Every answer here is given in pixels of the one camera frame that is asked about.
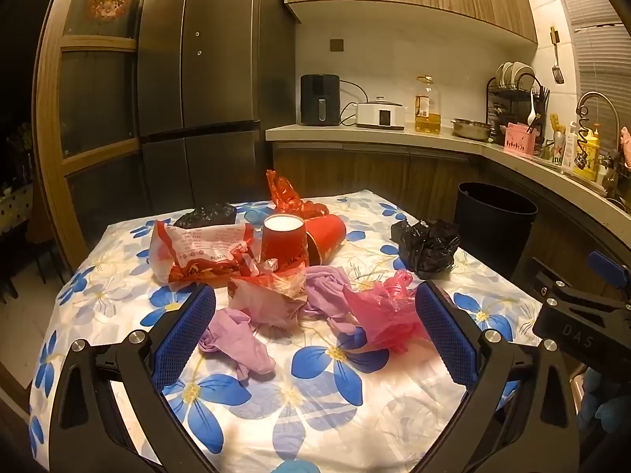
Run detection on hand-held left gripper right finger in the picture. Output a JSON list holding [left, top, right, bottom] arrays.
[[414, 280, 581, 473]]

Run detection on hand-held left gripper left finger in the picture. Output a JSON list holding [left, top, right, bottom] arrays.
[[49, 283, 218, 473]]

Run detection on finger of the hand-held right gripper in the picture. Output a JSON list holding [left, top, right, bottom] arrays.
[[532, 250, 631, 313]]

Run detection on purple disposable glove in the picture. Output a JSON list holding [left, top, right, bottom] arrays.
[[198, 308, 277, 382], [298, 265, 366, 336]]

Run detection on pink plastic bag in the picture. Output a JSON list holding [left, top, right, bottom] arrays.
[[338, 270, 435, 356]]

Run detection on red and white snack packet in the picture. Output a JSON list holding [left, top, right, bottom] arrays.
[[149, 219, 257, 285]]

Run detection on clear wrapper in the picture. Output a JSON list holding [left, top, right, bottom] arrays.
[[227, 266, 309, 328]]

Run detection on black plastic bag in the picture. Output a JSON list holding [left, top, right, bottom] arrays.
[[174, 202, 237, 230], [391, 219, 461, 279]]

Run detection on black trash bin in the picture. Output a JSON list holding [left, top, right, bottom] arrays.
[[454, 181, 538, 281]]

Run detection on red paper cup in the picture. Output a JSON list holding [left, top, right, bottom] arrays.
[[260, 213, 310, 277], [303, 214, 348, 266]]

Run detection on red plastic bag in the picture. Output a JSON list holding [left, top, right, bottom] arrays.
[[266, 169, 330, 220]]

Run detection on person's right hand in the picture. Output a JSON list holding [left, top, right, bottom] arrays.
[[581, 365, 631, 435]]

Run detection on yellow detergent bottle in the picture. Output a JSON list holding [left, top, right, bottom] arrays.
[[573, 123, 602, 181]]

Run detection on coiled black faucet sprayer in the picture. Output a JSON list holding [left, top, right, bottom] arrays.
[[576, 103, 599, 169]]

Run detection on white pump bottle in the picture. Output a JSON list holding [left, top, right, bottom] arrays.
[[562, 121, 580, 171]]

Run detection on blue floral tablecloth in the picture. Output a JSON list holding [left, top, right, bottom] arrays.
[[28, 188, 543, 473]]

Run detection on pink utensil holder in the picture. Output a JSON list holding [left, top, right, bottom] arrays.
[[503, 122, 537, 156]]

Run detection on steel kitchen faucet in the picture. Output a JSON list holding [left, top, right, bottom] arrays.
[[577, 91, 623, 198]]

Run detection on stainless steel bowl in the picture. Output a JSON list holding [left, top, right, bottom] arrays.
[[451, 118, 494, 140]]

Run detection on kitchen counter with wooden cabinets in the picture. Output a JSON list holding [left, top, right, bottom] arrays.
[[265, 123, 631, 287]]

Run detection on hanging slotted spatula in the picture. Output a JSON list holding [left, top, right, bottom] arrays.
[[549, 27, 565, 84]]

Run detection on cooking oil bottle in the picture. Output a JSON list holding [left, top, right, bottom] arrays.
[[414, 76, 443, 134]]

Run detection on white electric cooker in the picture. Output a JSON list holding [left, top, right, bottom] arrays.
[[356, 97, 406, 131]]

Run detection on grey window blinds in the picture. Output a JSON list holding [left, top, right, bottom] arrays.
[[547, 0, 631, 158]]

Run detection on dark steel refrigerator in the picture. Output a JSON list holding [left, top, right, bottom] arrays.
[[134, 0, 299, 215]]

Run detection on wooden framed glass door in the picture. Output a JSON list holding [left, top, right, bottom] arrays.
[[32, 0, 173, 267]]

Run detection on black air fryer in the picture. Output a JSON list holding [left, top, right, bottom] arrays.
[[300, 74, 341, 126]]

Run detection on red paper door decoration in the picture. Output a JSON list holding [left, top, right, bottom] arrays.
[[88, 0, 133, 21]]

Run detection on black wire dish rack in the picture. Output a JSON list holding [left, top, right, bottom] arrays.
[[485, 73, 549, 141]]

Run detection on black power cable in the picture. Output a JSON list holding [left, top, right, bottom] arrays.
[[339, 79, 370, 124]]

